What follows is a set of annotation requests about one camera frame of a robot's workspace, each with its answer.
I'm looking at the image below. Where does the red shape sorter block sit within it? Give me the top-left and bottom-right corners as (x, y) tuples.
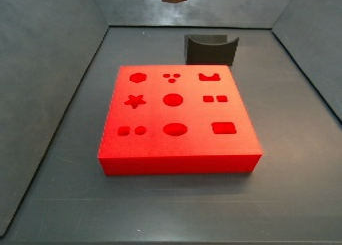
(98, 65), (262, 175)

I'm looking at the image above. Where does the dark grey curved holder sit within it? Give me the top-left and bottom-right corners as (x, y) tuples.
(184, 34), (239, 66)

